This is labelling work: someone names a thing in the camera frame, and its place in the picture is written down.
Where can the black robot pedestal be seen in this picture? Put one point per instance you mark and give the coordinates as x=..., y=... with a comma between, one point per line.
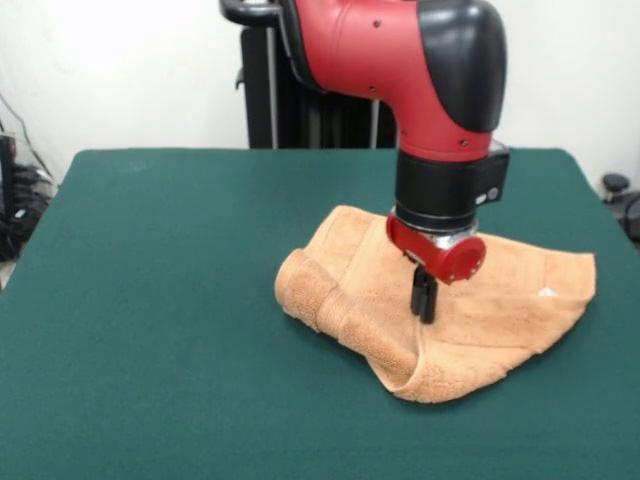
x=260, y=100

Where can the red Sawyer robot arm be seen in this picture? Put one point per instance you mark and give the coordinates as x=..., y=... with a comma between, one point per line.
x=380, y=60

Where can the dark wheeled stand foot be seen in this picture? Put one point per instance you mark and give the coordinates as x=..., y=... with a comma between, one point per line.
x=616, y=182

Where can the tan terry towel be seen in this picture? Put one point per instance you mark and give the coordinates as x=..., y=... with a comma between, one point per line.
x=480, y=305

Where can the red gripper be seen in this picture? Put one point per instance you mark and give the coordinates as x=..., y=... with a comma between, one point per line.
x=450, y=260

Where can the dark green table cloth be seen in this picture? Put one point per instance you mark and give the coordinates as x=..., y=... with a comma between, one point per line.
x=150, y=300

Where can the black equipment pile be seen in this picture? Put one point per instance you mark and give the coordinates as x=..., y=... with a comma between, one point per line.
x=20, y=225

